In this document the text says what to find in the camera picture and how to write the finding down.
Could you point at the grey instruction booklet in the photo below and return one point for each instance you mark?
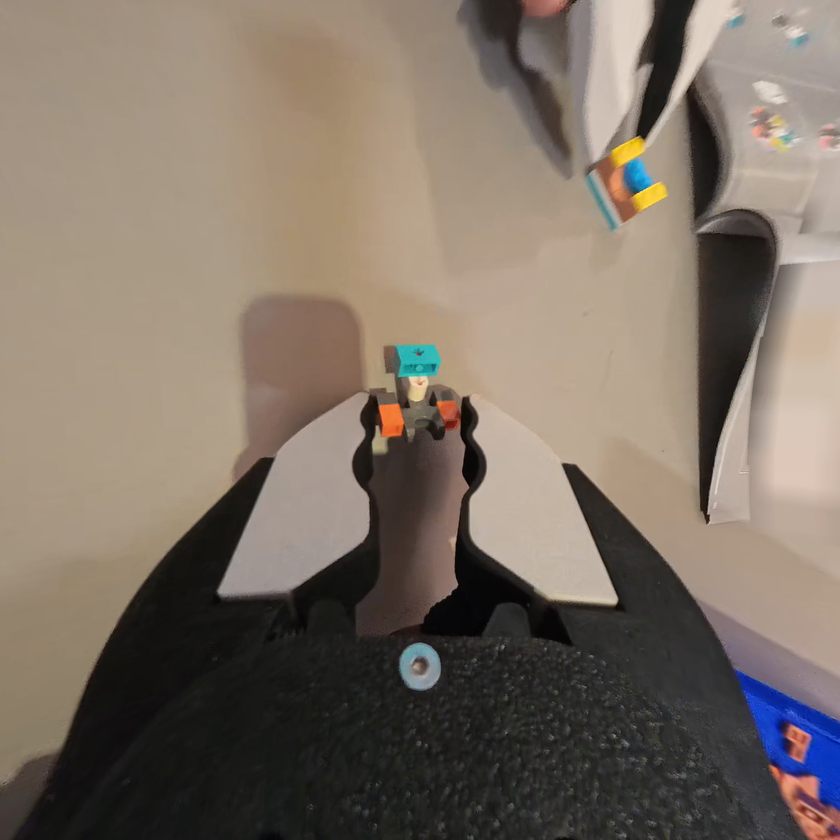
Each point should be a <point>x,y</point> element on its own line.
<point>787,98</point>

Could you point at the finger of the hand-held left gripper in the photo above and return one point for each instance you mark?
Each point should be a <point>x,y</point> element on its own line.
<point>712,26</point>
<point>610,79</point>

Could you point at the teal grey orange brick assembly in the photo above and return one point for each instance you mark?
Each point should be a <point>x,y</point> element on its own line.
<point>417,413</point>

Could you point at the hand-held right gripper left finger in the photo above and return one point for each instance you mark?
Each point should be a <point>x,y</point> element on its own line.
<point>308,518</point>

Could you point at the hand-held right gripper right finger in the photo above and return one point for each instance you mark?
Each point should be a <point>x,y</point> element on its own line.
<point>525,525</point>

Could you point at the yellow blue brown brick assembly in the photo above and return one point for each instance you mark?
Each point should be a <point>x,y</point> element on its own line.
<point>633,177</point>

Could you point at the blue plastic bin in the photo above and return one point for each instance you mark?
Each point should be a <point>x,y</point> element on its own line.
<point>768,715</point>

